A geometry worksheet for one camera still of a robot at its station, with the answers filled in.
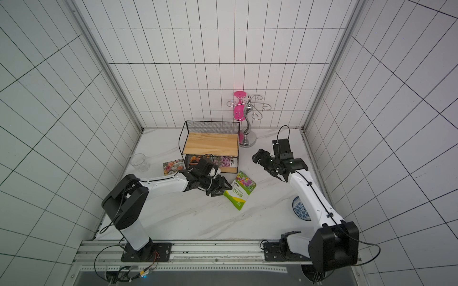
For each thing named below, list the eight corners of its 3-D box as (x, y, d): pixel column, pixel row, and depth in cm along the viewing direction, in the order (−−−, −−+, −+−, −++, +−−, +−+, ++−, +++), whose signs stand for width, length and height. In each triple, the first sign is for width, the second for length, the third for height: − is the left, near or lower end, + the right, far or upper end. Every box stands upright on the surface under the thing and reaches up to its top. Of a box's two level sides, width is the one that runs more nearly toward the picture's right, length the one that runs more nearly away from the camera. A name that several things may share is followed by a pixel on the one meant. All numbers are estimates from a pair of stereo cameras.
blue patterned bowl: (298, 224, 82) (301, 221, 79) (287, 202, 88) (289, 198, 85) (308, 221, 83) (311, 218, 79) (296, 199, 89) (298, 196, 86)
